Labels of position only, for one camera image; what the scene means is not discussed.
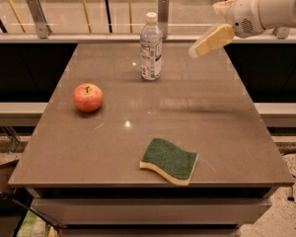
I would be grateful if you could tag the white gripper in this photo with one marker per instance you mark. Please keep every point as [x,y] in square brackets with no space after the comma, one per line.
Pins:
[243,15]

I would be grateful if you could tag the clear plastic water bottle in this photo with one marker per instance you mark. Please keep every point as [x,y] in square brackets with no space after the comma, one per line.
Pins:
[151,48]

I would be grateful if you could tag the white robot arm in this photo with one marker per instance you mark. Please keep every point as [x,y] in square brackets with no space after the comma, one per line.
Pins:
[276,14]

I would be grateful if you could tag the green and yellow sponge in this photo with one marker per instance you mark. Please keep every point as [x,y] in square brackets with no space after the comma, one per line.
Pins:
[169,161]

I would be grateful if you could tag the red apple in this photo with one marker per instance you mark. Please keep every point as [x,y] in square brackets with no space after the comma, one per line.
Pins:
[87,97]

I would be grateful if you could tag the grey metal railing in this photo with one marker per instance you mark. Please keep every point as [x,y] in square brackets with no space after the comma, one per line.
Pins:
[43,33]

